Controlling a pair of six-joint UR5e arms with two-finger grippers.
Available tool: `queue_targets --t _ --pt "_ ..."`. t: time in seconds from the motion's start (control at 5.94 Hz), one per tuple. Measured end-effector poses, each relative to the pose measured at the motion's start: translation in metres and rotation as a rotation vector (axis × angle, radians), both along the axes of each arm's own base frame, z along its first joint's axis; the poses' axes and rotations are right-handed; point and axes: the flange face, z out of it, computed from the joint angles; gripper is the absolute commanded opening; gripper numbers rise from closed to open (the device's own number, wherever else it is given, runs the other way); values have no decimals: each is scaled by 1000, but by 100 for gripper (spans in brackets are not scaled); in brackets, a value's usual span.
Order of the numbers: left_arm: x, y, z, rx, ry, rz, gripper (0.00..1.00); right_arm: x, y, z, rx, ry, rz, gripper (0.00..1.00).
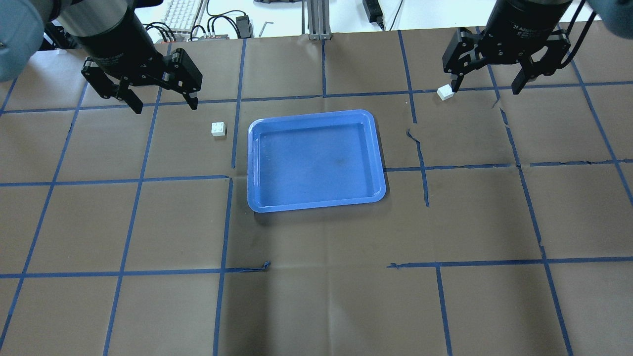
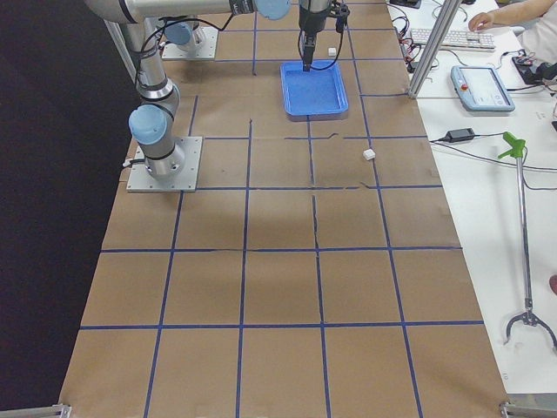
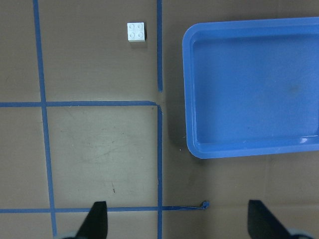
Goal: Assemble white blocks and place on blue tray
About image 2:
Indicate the robot teach pendant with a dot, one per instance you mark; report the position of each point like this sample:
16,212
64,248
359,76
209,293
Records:
480,89

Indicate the blue plastic tray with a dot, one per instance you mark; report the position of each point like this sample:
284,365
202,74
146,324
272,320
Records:
315,94

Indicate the black power adapter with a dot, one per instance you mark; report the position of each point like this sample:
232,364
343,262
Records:
460,135

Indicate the white computer keyboard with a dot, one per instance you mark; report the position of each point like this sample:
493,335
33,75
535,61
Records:
457,39

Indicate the person's hand at keyboard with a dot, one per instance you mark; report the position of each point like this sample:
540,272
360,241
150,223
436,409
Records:
482,21

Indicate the aluminium frame post right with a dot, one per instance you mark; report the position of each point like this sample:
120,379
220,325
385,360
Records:
441,26

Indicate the green handled reacher grabber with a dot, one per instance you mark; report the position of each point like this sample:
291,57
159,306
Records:
517,147

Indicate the brown paper table cover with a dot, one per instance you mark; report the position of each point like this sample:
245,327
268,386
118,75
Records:
299,279

